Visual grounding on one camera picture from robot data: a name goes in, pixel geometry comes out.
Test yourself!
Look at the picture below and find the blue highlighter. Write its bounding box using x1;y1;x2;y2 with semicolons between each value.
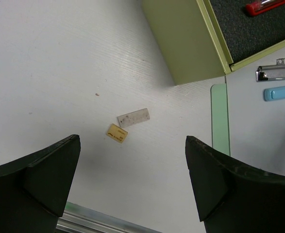
264;86;285;101

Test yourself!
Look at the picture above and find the grey eraser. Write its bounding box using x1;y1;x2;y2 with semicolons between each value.
117;108;150;128

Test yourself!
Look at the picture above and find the green clipboard with paper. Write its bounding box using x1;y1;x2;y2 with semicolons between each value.
211;77;285;176

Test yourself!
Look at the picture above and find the green metal tool chest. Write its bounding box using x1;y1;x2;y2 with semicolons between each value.
141;0;285;85

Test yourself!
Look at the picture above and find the yellow eraser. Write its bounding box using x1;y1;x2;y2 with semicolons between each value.
106;124;128;143

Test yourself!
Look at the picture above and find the red gel pen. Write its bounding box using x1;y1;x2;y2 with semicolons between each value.
245;0;285;17

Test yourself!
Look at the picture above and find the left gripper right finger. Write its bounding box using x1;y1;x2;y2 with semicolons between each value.
185;136;285;233

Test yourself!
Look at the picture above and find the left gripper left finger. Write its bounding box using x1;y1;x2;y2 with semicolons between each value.
0;134;81;233

